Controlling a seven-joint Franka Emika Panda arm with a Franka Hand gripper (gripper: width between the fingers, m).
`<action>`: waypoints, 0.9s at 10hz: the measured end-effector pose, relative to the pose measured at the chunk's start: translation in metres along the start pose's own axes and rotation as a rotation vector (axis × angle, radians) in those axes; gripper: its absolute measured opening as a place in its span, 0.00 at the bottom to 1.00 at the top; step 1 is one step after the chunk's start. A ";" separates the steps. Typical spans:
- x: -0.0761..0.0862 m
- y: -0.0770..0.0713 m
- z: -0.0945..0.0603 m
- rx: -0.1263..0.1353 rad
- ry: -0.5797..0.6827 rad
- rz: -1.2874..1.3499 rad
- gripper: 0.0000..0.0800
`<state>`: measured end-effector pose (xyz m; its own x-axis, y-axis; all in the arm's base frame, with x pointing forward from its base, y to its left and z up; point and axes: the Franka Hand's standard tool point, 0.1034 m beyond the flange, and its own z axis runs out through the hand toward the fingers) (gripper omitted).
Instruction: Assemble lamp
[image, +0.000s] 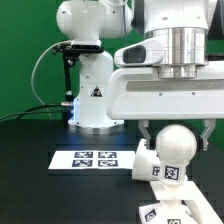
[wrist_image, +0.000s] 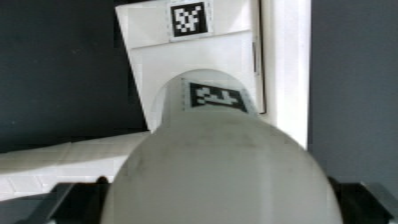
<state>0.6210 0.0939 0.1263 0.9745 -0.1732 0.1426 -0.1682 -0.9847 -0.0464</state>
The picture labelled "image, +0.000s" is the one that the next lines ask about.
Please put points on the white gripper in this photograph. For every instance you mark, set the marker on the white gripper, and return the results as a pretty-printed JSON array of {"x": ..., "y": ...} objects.
[{"x": 139, "y": 94}]

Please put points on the white lamp bulb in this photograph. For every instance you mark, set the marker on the white lamp bulb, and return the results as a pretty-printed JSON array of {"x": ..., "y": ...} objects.
[{"x": 176, "y": 145}]

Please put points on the white lamp base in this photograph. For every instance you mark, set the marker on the white lamp base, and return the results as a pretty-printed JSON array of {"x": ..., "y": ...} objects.
[{"x": 182, "y": 205}]

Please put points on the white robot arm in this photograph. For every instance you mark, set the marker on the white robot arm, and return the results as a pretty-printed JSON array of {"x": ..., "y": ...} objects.
[{"x": 182, "y": 25}]

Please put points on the white lamp shade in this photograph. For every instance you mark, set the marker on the white lamp shade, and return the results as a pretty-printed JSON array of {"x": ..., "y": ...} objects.
[{"x": 147, "y": 166}]

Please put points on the white marker sheet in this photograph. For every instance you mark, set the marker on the white marker sheet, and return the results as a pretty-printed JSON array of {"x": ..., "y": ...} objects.
[{"x": 77, "y": 160}]

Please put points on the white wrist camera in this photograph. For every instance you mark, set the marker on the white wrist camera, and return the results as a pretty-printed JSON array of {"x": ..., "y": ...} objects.
[{"x": 146, "y": 53}]

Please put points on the black camera stand pole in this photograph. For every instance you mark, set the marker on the black camera stand pole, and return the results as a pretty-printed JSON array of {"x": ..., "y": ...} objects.
[{"x": 68, "y": 112}]

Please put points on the black camera on stand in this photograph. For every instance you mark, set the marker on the black camera on stand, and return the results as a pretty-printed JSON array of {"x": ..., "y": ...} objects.
[{"x": 77, "y": 47}]

